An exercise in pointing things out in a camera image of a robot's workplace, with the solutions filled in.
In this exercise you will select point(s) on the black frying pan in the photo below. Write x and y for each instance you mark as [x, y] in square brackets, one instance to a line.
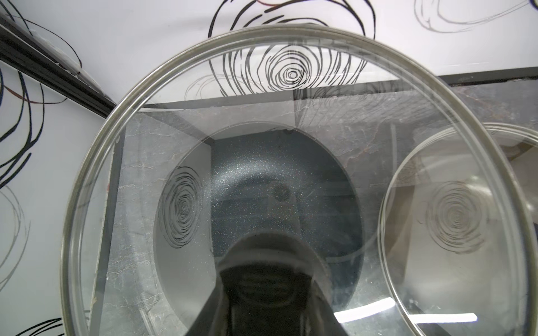
[250, 178]

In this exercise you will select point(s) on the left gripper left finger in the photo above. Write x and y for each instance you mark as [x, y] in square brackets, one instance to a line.
[214, 318]

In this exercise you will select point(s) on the glass lid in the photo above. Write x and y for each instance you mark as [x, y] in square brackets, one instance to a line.
[453, 265]
[368, 104]

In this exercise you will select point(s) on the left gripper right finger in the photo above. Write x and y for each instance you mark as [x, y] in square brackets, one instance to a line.
[320, 318]

